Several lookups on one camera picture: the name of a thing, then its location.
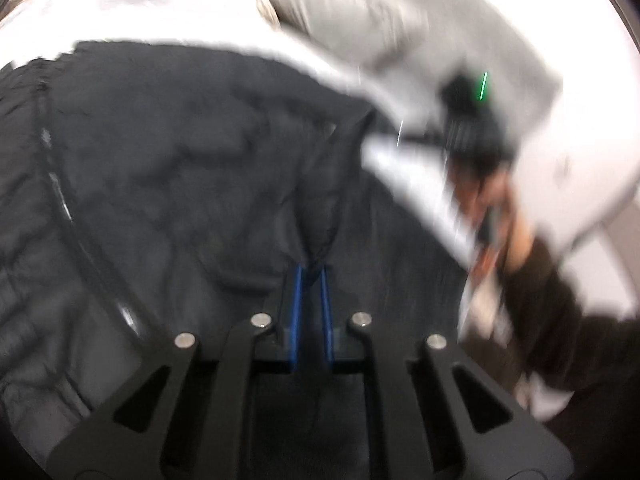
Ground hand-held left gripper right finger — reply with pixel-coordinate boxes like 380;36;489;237
319;264;574;480

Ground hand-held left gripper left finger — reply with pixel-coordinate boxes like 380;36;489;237
47;265;304;480

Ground black puffer jacket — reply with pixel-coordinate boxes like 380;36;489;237
0;39;481;480

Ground person's right forearm dark sleeve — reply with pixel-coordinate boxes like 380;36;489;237
459;235;640;397

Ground person's right hand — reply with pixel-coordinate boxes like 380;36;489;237
446;160;532;282

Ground pale checked blanket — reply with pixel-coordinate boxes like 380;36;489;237
0;0;481;271

